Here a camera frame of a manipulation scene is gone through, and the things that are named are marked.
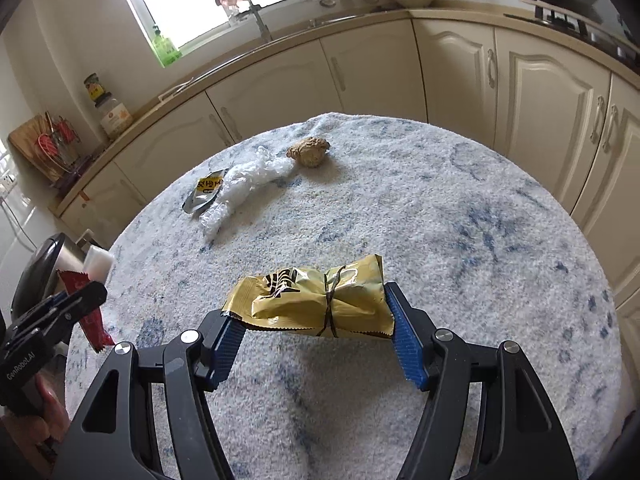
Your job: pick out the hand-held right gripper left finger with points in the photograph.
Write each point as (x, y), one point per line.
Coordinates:
(225, 350)

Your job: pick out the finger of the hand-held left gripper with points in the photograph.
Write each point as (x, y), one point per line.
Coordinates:
(56, 302)
(90, 297)

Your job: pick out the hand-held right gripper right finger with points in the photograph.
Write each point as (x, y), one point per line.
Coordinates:
(405, 345)

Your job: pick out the red snack wrapper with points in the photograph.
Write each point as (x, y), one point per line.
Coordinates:
(96, 327)

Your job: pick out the gold snack wrapper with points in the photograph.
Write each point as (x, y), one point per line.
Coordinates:
(300, 300)

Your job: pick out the person's left hand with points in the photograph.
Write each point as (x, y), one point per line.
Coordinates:
(47, 405)

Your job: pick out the white box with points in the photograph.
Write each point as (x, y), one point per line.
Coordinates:
(99, 264)

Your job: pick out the black rounded appliance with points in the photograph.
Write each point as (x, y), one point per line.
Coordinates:
(42, 265)

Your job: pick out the marble-pattern table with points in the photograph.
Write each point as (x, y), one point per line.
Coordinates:
(400, 200)

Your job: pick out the knife rack with red tools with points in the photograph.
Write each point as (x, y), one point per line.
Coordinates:
(62, 145)

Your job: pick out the yellow silver snack wrapper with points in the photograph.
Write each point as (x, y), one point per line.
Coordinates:
(205, 187)

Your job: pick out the crumpled clear plastic wrap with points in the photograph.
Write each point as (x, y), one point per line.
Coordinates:
(235, 187)

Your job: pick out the wooden cutting board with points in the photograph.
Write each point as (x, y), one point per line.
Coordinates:
(25, 142)

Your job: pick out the clear glass jar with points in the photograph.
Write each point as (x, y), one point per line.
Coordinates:
(115, 119)

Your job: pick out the green yellow labelled can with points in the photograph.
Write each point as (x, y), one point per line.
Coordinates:
(96, 89)

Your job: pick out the brown crumpled paper ball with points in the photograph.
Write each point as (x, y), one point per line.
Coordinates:
(309, 151)

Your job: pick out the green plastic bottle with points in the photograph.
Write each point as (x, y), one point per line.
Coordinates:
(166, 50)

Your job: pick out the cream lower kitchen cabinets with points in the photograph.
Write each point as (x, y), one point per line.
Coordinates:
(375, 75)

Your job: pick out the metal faucet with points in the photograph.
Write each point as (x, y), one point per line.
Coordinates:
(260, 22)

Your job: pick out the black gas stove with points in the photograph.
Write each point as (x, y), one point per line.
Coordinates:
(590, 35)

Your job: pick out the white wall outlet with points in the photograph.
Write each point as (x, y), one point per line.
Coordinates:
(7, 184)

